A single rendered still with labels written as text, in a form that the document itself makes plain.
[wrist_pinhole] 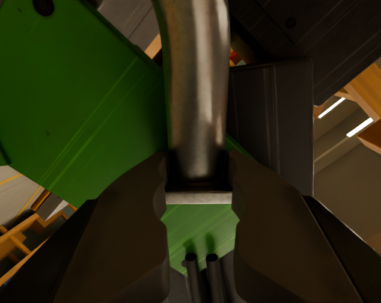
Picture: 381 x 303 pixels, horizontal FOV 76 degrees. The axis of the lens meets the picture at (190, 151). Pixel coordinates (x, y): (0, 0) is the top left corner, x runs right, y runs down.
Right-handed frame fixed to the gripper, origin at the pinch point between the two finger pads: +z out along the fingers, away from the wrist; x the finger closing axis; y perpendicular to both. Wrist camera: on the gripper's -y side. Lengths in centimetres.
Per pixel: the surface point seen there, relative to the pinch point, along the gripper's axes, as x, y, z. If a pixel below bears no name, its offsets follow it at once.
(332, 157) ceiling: 382, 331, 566
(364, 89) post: 56, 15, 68
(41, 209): -21.3, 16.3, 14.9
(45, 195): -20.1, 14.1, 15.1
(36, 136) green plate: -9.8, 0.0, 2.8
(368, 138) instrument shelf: 43, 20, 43
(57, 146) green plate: -8.7, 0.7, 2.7
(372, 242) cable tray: 174, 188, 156
